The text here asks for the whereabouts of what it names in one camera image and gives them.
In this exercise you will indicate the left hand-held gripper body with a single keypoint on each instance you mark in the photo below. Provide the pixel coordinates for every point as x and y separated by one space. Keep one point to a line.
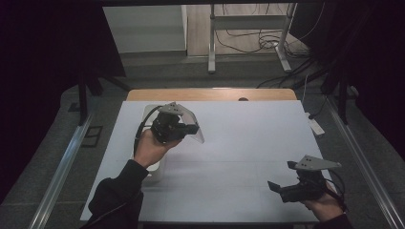
167 127

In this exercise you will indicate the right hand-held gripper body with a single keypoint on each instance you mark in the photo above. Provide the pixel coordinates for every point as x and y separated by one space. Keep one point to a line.
302 191

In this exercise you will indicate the iridescent phone case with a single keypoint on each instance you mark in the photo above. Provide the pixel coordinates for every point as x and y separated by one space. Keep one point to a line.
194 116

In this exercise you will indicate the white plastic storage bin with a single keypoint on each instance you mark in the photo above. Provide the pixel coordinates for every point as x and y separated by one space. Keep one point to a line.
156 174

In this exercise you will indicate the person's left hand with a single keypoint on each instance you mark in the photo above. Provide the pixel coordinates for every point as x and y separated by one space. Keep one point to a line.
151 149

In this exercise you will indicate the person's right hand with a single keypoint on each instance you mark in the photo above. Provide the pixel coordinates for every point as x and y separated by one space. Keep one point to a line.
324 206

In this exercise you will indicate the wooden table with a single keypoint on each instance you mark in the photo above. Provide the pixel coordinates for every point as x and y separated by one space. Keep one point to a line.
191 94

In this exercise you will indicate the white power strip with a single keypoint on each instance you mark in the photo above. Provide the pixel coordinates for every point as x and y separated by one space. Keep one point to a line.
315 125

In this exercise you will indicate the white table mat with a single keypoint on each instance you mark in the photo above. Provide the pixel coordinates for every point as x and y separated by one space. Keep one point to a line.
229 178

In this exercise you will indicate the black tripod stand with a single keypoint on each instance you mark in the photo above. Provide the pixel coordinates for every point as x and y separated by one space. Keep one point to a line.
83 101
343 101

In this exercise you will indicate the white cabinet panel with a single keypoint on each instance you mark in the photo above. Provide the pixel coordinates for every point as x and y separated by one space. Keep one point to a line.
143 28

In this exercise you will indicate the aluminium rail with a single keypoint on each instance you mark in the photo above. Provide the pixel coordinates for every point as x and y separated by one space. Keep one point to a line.
366 165
60 171

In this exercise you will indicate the grey metal stand frame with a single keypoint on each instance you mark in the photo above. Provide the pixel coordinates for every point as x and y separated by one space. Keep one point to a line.
211 47

